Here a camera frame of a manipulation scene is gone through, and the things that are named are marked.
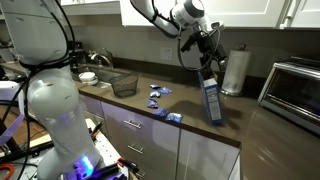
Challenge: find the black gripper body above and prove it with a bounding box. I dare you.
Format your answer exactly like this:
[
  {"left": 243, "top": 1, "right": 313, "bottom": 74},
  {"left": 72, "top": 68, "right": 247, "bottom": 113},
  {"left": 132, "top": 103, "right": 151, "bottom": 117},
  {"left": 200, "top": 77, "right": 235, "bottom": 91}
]
[{"left": 194, "top": 29, "right": 228, "bottom": 65}]

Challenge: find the blue cardboard box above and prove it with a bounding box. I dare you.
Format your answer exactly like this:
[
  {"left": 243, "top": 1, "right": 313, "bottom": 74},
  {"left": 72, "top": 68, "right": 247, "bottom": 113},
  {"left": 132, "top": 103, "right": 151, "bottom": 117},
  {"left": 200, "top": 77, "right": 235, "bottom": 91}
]
[{"left": 197, "top": 71, "right": 224, "bottom": 126}]

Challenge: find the white paper towel roll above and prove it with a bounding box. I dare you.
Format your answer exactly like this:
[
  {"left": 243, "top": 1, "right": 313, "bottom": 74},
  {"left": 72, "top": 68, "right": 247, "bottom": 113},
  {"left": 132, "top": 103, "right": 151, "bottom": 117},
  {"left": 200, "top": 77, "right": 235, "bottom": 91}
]
[{"left": 221, "top": 49, "right": 253, "bottom": 95}]

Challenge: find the white upper cabinet row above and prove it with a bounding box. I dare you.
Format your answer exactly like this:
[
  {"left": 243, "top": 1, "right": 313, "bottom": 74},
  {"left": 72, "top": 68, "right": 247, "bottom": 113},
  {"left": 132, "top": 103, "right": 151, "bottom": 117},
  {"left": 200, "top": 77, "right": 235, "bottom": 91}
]
[{"left": 61, "top": 0, "right": 320, "bottom": 30}]

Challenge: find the stainless toaster oven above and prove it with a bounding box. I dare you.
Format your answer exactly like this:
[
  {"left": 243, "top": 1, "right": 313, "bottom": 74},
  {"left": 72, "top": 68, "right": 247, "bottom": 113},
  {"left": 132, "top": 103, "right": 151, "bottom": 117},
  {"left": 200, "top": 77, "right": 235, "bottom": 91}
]
[{"left": 258, "top": 55, "right": 320, "bottom": 136}]

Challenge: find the white lower cabinet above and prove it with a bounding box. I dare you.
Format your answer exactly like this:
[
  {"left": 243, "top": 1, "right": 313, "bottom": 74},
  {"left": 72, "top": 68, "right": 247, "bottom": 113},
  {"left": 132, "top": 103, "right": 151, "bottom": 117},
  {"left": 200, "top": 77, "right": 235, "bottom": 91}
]
[{"left": 79, "top": 94, "right": 242, "bottom": 180}]

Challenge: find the kitchen sink basin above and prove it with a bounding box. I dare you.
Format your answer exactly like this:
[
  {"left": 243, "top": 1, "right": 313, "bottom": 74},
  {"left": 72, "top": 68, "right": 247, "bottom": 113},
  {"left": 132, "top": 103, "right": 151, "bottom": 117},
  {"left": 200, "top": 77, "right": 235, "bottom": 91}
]
[{"left": 71, "top": 64, "right": 132, "bottom": 85}]

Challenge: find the chrome sink faucet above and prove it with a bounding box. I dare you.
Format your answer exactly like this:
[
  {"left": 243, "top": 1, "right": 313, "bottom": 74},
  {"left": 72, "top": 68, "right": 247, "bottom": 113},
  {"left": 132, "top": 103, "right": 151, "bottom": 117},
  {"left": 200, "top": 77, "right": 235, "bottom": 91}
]
[{"left": 87, "top": 47, "right": 115, "bottom": 68}]

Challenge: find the white round bowl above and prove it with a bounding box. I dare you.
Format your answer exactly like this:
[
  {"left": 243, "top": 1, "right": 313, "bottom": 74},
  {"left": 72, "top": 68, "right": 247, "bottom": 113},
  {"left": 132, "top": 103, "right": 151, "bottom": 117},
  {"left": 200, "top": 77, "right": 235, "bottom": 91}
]
[{"left": 78, "top": 71, "right": 100, "bottom": 87}]

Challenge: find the metal robot mounting table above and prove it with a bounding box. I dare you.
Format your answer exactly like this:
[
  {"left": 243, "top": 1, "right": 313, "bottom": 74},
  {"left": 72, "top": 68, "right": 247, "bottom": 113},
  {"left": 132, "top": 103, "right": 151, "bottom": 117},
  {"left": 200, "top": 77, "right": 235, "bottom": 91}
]
[{"left": 0, "top": 118, "right": 132, "bottom": 180}]

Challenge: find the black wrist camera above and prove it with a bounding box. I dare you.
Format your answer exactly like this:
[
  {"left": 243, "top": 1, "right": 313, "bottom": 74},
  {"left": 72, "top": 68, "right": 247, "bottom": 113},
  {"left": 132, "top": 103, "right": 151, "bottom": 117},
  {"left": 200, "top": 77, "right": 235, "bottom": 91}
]
[{"left": 179, "top": 31, "right": 202, "bottom": 53}]

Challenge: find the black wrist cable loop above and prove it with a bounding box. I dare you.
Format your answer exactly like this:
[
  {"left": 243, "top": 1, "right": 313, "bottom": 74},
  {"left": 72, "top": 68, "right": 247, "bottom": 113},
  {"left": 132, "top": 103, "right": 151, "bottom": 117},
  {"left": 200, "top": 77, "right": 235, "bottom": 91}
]
[{"left": 176, "top": 22, "right": 222, "bottom": 73}]

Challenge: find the white wall outlet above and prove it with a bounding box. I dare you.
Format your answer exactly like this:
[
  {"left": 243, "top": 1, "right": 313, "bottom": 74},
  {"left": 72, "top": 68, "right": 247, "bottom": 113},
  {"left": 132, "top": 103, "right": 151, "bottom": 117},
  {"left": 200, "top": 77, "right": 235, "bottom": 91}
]
[{"left": 160, "top": 47, "right": 174, "bottom": 61}]

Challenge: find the black wire mesh basket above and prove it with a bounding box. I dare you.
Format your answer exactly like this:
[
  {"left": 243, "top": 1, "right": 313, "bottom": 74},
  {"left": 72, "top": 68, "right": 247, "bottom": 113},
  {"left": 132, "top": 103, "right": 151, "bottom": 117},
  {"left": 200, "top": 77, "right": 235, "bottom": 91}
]
[{"left": 109, "top": 74, "right": 139, "bottom": 99}]

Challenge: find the metal drawer handle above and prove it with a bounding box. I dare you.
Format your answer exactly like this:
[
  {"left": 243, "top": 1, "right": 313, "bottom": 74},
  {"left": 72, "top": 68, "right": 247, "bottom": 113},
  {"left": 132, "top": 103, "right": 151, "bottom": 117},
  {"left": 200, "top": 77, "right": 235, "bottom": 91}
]
[
  {"left": 123, "top": 119, "right": 143, "bottom": 130},
  {"left": 127, "top": 143, "right": 145, "bottom": 155}
]

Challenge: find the orange handled tool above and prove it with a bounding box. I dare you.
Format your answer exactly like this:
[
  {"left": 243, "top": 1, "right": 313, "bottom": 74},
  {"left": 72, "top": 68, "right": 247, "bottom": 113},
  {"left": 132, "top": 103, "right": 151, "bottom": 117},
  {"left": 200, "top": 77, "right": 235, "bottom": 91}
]
[{"left": 116, "top": 156, "right": 140, "bottom": 175}]

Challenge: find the black base cable bundle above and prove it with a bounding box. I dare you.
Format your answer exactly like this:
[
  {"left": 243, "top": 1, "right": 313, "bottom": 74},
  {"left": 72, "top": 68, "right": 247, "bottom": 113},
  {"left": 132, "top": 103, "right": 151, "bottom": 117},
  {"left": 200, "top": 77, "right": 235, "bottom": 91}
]
[{"left": 0, "top": 0, "right": 78, "bottom": 180}]

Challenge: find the purple strap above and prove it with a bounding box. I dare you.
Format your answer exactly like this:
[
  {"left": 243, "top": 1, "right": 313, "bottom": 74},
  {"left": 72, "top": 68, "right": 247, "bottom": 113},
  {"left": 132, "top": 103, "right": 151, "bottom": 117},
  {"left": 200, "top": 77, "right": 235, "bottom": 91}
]
[{"left": 0, "top": 113, "right": 26, "bottom": 148}]

